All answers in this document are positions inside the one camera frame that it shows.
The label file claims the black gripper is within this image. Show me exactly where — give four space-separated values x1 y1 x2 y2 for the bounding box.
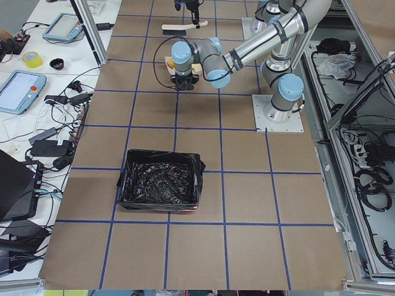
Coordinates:
170 73 199 91
184 0 202 25

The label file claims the beige hand brush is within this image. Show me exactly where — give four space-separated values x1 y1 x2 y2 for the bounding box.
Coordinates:
162 20 208 36

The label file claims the beige plastic dustpan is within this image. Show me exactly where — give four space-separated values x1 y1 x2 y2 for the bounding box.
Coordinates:
165 56 202 75

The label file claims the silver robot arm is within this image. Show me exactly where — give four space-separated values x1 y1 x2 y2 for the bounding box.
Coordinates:
173 0 281 26
171 1 331 122

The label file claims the bin with black bag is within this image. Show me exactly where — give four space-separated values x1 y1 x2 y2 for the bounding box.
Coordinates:
117 149 206 212

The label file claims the blue teach pendant far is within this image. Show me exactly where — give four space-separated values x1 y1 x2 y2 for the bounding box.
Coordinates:
42 12 83 44

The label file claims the blue teach pendant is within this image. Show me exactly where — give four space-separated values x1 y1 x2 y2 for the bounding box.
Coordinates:
42 12 83 44
1 70 47 115

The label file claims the black power adapter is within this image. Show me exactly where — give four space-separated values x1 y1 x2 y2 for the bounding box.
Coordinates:
30 140 72 157

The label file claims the white crumpled cloth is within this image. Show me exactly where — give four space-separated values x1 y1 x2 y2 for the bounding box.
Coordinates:
317 53 357 79

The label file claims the yellow tape roll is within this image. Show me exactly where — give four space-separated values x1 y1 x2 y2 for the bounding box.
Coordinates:
22 51 43 68

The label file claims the blue teach pendant near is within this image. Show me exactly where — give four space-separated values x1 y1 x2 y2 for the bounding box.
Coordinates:
1 70 47 115

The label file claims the black laptop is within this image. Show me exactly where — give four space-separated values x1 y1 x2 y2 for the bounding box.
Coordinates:
1 151 43 222

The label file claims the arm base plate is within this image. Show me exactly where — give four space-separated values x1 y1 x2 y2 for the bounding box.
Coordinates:
241 17 266 40
252 94 304 133

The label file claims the aluminium frame post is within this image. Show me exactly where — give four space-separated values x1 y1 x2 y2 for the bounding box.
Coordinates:
70 0 108 67

